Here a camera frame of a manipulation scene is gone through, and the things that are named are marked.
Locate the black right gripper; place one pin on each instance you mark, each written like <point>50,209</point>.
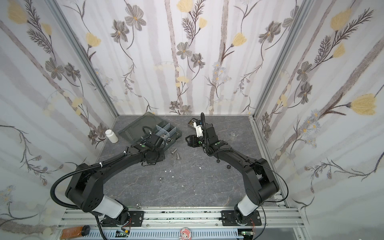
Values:
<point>208,132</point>

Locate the green compartment organizer box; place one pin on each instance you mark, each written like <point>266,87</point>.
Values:
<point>150,124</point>

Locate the white plastic bottle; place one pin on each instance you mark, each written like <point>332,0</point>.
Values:
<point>111,136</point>

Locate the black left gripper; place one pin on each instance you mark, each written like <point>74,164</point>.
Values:
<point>162,150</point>

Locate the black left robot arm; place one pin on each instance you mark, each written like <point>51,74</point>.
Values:
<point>86,187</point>

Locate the clear plastic measuring beaker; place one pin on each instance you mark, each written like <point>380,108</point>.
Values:
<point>233,136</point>

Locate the orange object on rail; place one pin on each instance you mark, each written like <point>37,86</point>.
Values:
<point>75,232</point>

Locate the pink figurine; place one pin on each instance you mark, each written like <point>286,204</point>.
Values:
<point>185,234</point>

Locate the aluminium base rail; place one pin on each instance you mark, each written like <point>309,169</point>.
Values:
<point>208,223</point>

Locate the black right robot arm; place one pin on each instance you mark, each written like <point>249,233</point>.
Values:
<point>259,179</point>

